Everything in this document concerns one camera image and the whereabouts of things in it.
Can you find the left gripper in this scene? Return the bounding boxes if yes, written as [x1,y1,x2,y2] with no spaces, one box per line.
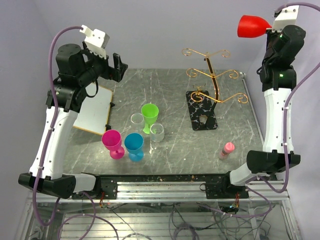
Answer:
[78,40,128,87]

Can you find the magenta wine glass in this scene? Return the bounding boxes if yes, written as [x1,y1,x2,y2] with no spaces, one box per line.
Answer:
[101,129,125,160]

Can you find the red wine glass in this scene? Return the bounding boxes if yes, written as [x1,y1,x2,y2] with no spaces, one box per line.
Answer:
[237,15,272,38]

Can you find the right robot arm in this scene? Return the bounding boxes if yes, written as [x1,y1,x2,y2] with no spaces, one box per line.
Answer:
[220,25,306,198]

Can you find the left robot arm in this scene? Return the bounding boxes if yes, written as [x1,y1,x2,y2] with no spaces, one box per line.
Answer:
[18,43,128,199]

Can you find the green wine glass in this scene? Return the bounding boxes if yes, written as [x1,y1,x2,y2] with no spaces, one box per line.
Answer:
[141,103,159,135]

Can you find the blue wine glass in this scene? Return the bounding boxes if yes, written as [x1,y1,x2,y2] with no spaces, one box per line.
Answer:
[124,132,144,162]

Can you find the gold wine glass rack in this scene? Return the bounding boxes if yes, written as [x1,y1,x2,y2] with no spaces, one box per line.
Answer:
[181,48,249,104]

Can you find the black marbled rack base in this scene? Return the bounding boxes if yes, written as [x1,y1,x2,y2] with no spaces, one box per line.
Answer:
[185,90,218,131]

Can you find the clear glass rear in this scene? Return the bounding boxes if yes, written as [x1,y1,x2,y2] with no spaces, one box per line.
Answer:
[130,113,145,132]

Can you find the clear glass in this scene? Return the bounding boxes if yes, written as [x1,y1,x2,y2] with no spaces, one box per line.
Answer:
[149,123,165,143]
[130,113,145,132]

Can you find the clear glass front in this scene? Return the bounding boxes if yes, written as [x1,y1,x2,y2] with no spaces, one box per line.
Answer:
[149,123,165,143]

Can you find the pink small bottle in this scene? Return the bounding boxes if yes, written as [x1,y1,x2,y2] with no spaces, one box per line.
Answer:
[218,142,235,160]

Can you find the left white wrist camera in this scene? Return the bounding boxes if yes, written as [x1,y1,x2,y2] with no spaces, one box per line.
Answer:
[80,25,110,60]

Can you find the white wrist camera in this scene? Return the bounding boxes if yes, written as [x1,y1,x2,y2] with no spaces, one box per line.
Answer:
[80,25,110,60]
[266,5,299,33]

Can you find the white board gold frame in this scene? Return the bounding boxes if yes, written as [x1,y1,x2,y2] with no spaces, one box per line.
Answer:
[73,86,113,135]

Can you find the aluminium mounting rail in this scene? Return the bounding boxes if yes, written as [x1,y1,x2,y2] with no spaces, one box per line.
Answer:
[27,181,290,203]

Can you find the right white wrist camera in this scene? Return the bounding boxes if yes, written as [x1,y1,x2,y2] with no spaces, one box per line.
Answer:
[266,5,299,33]

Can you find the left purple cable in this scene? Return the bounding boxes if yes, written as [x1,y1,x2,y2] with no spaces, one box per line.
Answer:
[31,25,118,240]

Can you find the cable tangle under table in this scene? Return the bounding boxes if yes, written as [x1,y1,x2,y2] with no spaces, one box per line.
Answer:
[99,199,273,240]

